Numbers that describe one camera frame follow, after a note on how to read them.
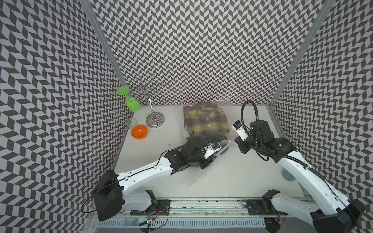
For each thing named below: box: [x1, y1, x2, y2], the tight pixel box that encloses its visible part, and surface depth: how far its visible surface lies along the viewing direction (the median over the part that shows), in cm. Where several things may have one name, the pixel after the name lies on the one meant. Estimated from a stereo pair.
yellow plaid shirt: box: [184, 106, 231, 134], surface depth 106 cm
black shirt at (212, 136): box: [197, 129, 228, 144], surface depth 96 cm
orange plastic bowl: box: [131, 124, 149, 140], surface depth 100 cm
